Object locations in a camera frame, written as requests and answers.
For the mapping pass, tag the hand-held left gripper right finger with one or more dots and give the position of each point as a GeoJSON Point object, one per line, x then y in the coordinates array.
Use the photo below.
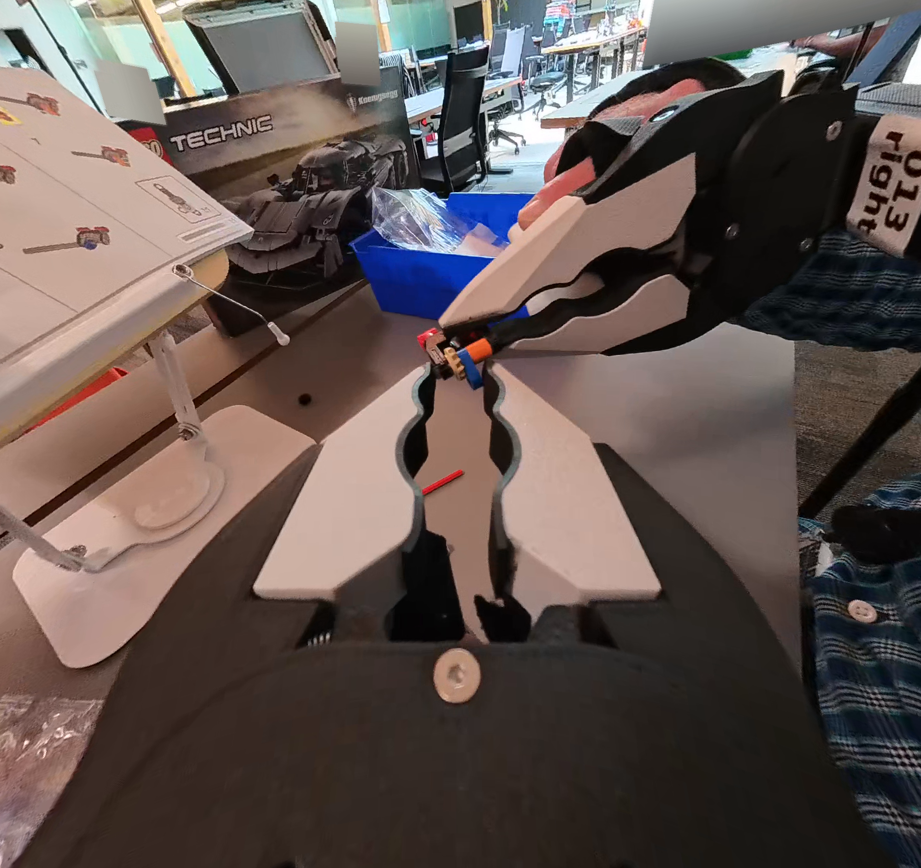
{"type": "Point", "coordinates": [575, 515]}

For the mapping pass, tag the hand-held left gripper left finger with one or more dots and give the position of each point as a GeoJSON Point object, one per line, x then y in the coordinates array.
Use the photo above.
{"type": "Point", "coordinates": [338, 515]}

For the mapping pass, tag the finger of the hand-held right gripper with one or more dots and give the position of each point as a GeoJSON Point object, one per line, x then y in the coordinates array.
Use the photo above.
{"type": "Point", "coordinates": [633, 321]}
{"type": "Point", "coordinates": [575, 249]}

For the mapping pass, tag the small toy gear subassembly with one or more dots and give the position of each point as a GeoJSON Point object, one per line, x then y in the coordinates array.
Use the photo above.
{"type": "Point", "coordinates": [460, 357]}

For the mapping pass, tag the person's right forearm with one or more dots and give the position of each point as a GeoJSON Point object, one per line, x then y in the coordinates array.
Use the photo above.
{"type": "Point", "coordinates": [849, 292]}

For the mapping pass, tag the dark printed toy set box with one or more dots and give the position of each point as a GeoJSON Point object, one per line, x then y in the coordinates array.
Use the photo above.
{"type": "Point", "coordinates": [302, 184]}

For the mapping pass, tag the person's right hand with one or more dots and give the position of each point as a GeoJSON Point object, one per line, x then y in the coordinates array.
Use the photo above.
{"type": "Point", "coordinates": [565, 177]}

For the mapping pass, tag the white book stand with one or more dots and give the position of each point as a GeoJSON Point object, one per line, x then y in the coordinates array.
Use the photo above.
{"type": "Point", "coordinates": [252, 451]}

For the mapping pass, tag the long red plastic axle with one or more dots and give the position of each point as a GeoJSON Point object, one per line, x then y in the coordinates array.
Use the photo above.
{"type": "Point", "coordinates": [442, 482]}

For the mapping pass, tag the blue plastic bin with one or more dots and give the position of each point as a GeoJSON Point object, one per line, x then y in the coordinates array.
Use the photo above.
{"type": "Point", "coordinates": [410, 278]}

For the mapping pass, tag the black office chair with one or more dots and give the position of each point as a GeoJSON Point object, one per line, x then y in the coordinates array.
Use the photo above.
{"type": "Point", "coordinates": [507, 55]}
{"type": "Point", "coordinates": [460, 113]}

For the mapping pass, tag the wooden office desk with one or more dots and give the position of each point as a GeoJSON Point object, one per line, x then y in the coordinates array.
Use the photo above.
{"type": "Point", "coordinates": [496, 87]}
{"type": "Point", "coordinates": [590, 41]}

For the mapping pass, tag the black framed sign easel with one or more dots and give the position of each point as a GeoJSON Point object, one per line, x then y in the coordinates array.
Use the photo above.
{"type": "Point", "coordinates": [863, 436]}

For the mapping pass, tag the red plastic tray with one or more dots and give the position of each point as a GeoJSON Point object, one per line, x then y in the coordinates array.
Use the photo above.
{"type": "Point", "coordinates": [86, 393]}

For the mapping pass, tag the person's blue plaid shirt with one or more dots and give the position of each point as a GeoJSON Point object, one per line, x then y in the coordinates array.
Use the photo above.
{"type": "Point", "coordinates": [878, 666]}

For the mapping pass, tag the grey equipment case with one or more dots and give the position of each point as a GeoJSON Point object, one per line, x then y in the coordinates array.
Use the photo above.
{"type": "Point", "coordinates": [259, 55]}

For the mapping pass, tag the white instruction booklet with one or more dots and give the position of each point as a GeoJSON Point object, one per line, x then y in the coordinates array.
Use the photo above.
{"type": "Point", "coordinates": [86, 199]}

